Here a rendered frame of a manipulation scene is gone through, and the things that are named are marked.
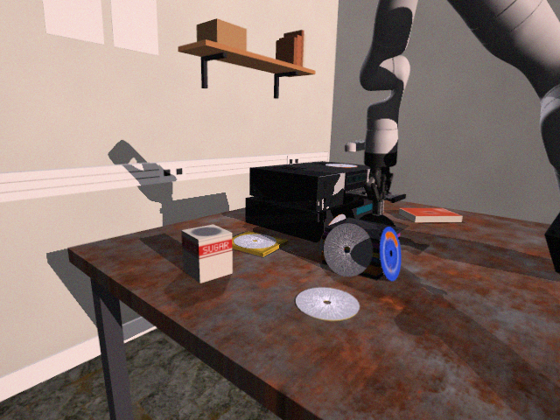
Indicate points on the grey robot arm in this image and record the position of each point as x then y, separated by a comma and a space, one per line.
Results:
523, 33

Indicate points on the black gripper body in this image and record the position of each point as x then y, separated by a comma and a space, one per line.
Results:
379, 164

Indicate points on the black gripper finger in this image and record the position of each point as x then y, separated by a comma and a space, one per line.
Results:
389, 177
373, 194

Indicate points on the red paperback book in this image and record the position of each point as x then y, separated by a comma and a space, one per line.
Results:
430, 215

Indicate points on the blue cd with orange mark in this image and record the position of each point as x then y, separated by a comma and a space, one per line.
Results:
390, 264

